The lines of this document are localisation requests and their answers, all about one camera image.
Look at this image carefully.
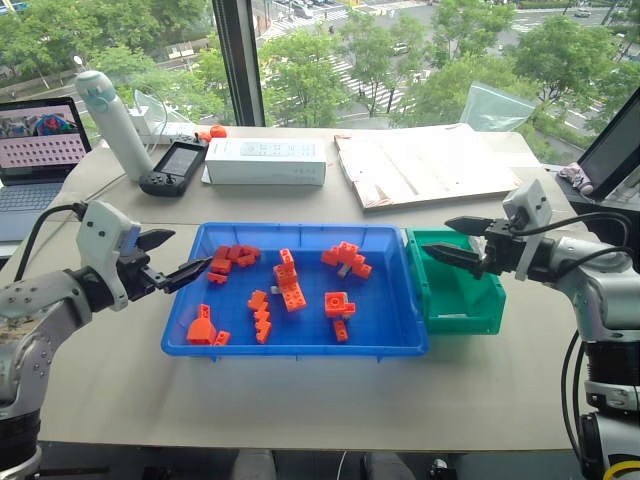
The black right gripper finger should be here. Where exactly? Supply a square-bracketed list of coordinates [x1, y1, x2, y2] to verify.
[421, 243, 486, 280]
[444, 215, 500, 235]

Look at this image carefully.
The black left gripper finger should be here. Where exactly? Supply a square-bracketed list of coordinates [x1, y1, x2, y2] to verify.
[155, 257, 215, 294]
[137, 228, 177, 252]

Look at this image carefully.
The black monitor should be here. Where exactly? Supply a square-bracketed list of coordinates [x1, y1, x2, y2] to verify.
[554, 86, 640, 236]

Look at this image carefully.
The white cardboard box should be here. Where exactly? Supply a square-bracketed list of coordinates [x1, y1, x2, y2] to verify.
[203, 137, 329, 187]

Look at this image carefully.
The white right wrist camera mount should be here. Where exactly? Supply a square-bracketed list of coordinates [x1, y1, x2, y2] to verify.
[501, 178, 554, 282]

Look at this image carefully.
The blue plastic tray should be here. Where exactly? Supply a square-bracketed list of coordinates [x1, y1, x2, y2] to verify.
[159, 221, 432, 362]

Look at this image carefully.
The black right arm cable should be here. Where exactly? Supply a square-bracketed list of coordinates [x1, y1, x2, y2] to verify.
[517, 212, 640, 274]

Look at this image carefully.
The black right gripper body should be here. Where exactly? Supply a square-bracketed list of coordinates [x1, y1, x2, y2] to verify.
[478, 218, 528, 280]

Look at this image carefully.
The black handheld game console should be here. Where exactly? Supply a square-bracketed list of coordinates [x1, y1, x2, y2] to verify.
[138, 139, 209, 198]

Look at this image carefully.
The orange plastic bracket part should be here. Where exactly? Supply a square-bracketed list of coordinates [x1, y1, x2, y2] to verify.
[186, 303, 218, 347]

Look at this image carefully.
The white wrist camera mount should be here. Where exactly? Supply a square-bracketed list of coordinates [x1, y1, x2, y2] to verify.
[501, 178, 554, 282]
[75, 199, 143, 312]

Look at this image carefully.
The grey laptop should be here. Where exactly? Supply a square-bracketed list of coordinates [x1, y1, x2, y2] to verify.
[0, 95, 94, 244]

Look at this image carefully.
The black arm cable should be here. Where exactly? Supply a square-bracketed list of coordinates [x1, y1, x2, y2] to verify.
[517, 212, 640, 274]
[13, 202, 89, 284]

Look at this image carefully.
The white insulated bottle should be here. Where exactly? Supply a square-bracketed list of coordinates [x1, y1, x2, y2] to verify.
[74, 69, 154, 183]

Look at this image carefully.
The light wooden board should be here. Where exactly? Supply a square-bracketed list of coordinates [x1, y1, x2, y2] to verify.
[332, 130, 524, 214]

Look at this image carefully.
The small pink toy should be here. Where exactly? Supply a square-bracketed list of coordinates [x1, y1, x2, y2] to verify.
[558, 164, 595, 196]

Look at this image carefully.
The dark window frame post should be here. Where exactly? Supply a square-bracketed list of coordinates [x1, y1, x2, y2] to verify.
[211, 0, 267, 128]

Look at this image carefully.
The white power strip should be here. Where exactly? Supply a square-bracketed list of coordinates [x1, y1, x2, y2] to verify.
[126, 104, 197, 147]

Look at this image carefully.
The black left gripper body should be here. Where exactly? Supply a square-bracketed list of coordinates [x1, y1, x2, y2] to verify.
[117, 247, 170, 302]

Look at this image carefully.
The green plastic bin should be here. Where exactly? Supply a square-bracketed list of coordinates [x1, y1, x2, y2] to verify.
[404, 226, 508, 337]

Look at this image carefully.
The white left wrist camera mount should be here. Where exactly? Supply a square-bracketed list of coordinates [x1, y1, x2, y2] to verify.
[75, 199, 143, 312]

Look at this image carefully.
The orange jagged plastic part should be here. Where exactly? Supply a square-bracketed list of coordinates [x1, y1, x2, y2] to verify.
[245, 289, 273, 346]

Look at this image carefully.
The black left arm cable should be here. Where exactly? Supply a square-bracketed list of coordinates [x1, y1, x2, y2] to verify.
[13, 202, 89, 284]

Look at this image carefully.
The clear plastic bag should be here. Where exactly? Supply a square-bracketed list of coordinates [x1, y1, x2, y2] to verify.
[459, 81, 539, 134]

